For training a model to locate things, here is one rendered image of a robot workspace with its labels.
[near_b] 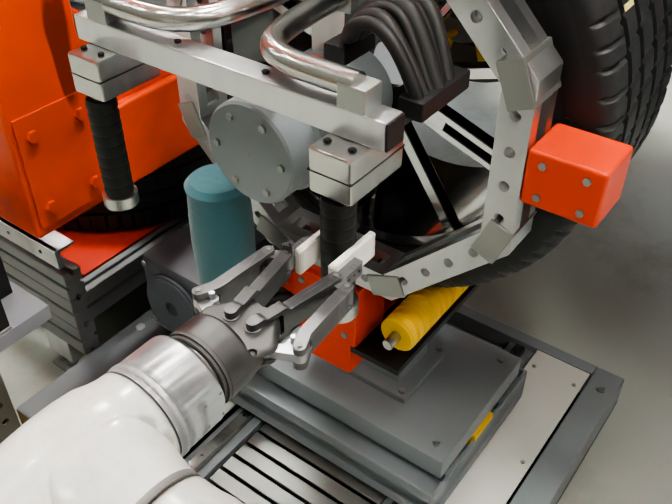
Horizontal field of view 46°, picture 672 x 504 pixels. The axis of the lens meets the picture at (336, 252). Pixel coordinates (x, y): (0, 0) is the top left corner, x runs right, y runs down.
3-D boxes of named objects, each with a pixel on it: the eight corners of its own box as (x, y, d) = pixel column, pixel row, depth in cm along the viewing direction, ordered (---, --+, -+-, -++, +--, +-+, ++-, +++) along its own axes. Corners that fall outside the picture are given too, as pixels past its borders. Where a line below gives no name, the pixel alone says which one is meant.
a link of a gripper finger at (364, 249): (327, 265, 75) (333, 268, 74) (369, 229, 79) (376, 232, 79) (327, 289, 77) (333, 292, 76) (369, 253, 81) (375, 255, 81)
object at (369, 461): (521, 399, 161) (528, 366, 155) (429, 526, 138) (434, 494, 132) (325, 301, 184) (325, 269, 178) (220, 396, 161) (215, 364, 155)
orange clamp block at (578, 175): (546, 172, 93) (620, 198, 89) (516, 203, 88) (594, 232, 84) (557, 120, 88) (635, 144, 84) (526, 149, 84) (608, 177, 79)
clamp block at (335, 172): (403, 166, 78) (406, 119, 75) (350, 209, 72) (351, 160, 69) (361, 150, 80) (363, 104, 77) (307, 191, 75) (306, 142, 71)
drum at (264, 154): (398, 149, 104) (404, 48, 95) (297, 227, 90) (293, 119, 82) (313, 118, 110) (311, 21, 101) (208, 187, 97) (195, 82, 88)
